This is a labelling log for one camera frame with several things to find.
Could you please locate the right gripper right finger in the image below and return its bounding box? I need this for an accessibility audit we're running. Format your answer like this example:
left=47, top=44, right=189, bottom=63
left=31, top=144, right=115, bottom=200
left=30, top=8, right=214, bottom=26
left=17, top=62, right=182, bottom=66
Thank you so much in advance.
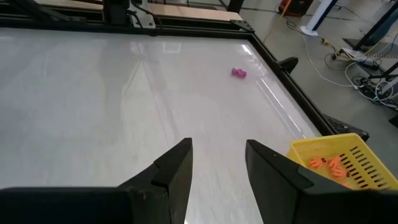
left=245, top=139, right=398, bottom=224

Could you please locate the red box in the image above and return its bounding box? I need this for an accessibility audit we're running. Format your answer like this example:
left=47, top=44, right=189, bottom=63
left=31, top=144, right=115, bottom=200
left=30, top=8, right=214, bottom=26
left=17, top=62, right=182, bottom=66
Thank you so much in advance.
left=277, top=0, right=315, bottom=18

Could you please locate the black stand leg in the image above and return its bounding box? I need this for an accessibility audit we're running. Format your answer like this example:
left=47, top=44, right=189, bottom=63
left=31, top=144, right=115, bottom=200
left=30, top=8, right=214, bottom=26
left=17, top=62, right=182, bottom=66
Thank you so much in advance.
left=341, top=0, right=398, bottom=52

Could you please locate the white pole stand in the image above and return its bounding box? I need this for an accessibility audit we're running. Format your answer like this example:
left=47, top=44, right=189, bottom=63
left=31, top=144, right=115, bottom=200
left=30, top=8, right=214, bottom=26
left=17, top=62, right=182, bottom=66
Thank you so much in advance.
left=300, top=0, right=340, bottom=37

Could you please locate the purple skeleton hand toy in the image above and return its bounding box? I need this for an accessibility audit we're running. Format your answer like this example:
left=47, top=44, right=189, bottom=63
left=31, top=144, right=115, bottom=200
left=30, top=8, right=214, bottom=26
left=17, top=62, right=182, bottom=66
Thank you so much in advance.
left=231, top=67, right=248, bottom=80

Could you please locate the gray power strip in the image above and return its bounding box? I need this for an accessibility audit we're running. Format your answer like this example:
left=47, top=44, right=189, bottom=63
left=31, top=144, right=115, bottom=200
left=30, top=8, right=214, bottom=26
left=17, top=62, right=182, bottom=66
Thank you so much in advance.
left=338, top=46, right=379, bottom=68

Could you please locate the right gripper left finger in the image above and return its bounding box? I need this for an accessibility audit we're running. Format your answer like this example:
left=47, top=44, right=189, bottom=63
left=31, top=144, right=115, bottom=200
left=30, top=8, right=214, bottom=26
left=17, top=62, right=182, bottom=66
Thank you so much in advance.
left=0, top=138, right=194, bottom=224

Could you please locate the black aluminium table frame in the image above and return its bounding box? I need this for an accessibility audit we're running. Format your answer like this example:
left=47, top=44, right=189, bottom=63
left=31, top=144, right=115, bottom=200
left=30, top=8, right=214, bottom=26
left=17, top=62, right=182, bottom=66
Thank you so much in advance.
left=0, top=0, right=340, bottom=138

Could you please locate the yellow plastic basket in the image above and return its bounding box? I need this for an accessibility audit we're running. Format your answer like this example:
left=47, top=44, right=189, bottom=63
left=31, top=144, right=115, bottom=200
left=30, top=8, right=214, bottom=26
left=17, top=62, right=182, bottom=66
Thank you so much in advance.
left=285, top=133, right=398, bottom=191

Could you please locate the white floor cable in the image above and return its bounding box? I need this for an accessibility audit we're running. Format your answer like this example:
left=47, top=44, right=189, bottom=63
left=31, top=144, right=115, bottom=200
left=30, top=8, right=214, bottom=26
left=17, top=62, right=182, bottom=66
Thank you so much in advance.
left=298, top=30, right=398, bottom=110

